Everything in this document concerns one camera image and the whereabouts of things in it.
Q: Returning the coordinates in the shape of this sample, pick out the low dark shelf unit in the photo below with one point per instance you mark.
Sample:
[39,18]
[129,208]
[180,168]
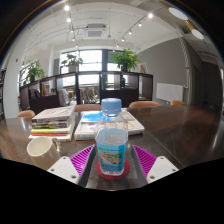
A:
[116,95]

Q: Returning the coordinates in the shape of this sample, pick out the group of orange chairs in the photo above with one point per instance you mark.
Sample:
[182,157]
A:
[143,104]

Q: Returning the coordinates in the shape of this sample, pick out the white wall panel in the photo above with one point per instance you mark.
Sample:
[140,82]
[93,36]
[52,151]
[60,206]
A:
[170,92]

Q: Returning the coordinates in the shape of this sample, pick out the stack of books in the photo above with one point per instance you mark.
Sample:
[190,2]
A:
[53,123]

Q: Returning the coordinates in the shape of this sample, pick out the bushy potted green plant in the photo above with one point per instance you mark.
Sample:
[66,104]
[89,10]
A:
[35,71]

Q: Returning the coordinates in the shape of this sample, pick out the cream ceramic mug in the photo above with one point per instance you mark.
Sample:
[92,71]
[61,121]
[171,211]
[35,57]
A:
[45,153]

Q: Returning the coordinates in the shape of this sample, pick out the wide potted green plant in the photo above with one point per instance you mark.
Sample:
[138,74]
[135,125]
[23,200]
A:
[126,60]

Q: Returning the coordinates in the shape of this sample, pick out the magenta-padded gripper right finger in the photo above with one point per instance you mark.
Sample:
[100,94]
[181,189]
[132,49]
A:
[146,160]

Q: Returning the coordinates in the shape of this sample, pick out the small potted green plant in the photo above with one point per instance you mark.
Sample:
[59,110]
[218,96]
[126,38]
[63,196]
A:
[71,61]

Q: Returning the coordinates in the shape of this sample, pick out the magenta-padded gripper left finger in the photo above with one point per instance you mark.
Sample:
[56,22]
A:
[80,160]

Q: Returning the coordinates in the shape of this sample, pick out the large flat blue-covered book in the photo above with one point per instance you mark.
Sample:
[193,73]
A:
[86,128]

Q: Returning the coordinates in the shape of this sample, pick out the white ceiling air conditioner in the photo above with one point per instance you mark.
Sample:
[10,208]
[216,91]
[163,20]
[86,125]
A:
[95,31]

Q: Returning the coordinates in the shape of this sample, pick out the clear blue-capped water bottle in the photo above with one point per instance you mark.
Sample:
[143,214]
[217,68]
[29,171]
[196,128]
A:
[111,146]

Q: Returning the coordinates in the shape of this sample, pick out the group of ceiling lights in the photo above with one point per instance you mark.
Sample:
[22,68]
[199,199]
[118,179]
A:
[178,13]

